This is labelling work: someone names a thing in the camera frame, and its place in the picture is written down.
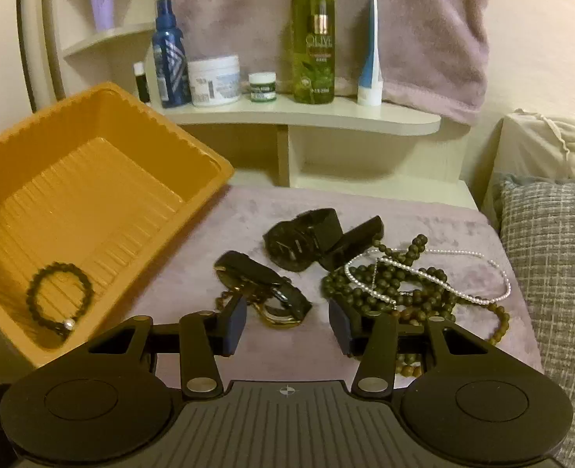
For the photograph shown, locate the brown wooden bead necklace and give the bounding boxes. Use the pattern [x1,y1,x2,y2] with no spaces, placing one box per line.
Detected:
[394,299,512,379]

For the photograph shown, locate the dark green bead necklace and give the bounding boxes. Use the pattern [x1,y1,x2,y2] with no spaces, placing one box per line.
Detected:
[321,232,460,323]

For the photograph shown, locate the gold black wristwatch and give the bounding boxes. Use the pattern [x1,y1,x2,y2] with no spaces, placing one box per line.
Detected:
[213,250,312,328]

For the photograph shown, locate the orange plastic tray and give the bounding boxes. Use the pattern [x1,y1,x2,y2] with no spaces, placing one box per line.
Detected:
[0,82,234,367]

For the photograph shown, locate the white pearl necklace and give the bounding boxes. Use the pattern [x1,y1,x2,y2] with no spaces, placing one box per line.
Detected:
[343,246,512,307]

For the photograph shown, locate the black bead bracelet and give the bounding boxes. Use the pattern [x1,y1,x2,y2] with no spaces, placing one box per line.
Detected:
[25,261,96,344]

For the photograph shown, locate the grey checked pillow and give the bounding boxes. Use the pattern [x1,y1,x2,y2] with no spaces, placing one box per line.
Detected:
[492,174,575,467]

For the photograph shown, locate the cream corner shelf unit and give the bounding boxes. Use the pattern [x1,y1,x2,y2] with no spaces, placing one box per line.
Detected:
[53,0,475,208]

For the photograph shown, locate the blue spray bottle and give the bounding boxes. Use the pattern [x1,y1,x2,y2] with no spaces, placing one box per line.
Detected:
[152,0,191,109]

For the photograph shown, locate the blue white tube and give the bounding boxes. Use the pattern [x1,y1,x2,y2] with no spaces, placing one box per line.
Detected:
[357,0,384,107]

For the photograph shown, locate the cream pillow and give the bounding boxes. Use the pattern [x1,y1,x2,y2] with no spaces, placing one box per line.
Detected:
[481,109,575,228]

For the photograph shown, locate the white cream jar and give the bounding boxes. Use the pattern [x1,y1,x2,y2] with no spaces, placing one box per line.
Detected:
[187,55,241,107]

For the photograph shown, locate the small green white jar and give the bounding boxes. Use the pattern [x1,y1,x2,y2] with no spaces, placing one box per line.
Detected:
[248,72,277,103]

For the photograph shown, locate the green olive spray bottle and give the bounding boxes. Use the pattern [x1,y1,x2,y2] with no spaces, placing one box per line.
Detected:
[291,0,336,105]

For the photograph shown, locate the lilac towel hanging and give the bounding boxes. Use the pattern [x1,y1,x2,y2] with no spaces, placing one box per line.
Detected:
[171,0,488,125]

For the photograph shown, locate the white curved door frame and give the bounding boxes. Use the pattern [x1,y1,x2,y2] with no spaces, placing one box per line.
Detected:
[16,0,66,113]

